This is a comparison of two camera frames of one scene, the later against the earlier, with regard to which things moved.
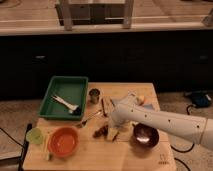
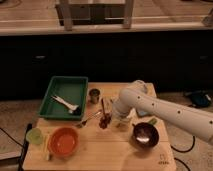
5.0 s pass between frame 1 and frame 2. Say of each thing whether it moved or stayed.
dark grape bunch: moved
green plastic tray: stayed
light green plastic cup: stayed
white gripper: moved
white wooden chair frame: stayed
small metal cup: stayed
